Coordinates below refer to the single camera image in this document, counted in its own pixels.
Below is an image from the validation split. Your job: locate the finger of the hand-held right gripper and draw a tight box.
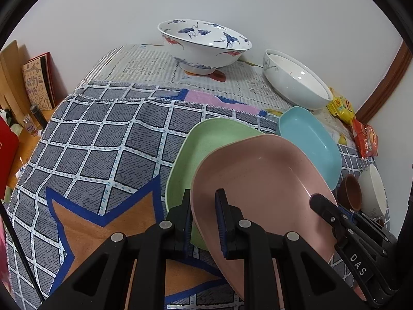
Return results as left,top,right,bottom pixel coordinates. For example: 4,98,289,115
341,210,399,257
309,193,351,233

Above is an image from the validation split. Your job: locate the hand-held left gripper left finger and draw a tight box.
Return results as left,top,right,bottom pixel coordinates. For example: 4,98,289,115
40,188,196,310

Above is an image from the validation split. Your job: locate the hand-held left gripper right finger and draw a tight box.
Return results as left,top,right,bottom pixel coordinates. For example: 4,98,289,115
215,188,368,310

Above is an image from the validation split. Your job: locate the small brown bowl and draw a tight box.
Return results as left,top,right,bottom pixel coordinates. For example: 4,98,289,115
337,174,363,210

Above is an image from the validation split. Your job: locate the plain white bowl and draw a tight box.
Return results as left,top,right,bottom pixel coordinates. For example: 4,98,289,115
358,164,388,217

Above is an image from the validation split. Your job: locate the pink plate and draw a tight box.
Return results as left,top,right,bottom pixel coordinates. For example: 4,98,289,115
190,135,339,299

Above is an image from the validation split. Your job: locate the light blue plate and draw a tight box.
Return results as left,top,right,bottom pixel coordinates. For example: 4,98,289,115
278,106,343,192

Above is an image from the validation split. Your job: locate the green plate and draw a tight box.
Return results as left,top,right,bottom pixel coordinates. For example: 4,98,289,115
165,118,268,251

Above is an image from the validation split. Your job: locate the red chips bag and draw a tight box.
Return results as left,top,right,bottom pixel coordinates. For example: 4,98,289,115
351,119,379,159

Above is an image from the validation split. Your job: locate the yellow chips bag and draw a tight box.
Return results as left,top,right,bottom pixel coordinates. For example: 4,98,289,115
327,87,356,125

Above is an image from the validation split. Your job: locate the white bowl with grey swirls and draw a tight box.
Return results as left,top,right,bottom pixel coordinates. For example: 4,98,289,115
262,49,333,110

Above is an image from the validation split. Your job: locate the grey checkered blanket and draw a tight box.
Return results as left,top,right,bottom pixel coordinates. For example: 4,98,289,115
6,82,397,310

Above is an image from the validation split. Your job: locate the newspaper sheet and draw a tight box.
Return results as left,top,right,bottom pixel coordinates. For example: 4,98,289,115
85,43,355,143

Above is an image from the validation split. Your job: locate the crane print porcelain bowl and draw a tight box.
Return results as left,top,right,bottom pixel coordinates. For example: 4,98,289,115
157,19,253,75

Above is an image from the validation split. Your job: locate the dark bottle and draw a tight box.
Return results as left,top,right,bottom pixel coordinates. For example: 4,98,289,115
30,103,49,130

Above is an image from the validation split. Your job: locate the small clear bottle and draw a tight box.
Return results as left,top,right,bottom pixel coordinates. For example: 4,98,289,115
22,113,37,135

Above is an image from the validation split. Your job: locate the red box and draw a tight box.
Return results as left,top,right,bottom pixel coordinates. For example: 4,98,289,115
0,116,20,201

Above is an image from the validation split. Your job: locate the doodle cover book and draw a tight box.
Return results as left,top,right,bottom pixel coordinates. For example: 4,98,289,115
22,52,57,112

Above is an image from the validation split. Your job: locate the wooden board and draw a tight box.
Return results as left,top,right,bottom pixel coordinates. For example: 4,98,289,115
0,40,31,110

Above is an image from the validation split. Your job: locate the brown wooden door frame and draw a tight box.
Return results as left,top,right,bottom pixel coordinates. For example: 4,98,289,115
356,40,413,126

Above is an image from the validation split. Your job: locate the thin black cable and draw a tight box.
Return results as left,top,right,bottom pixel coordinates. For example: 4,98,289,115
0,207,46,301

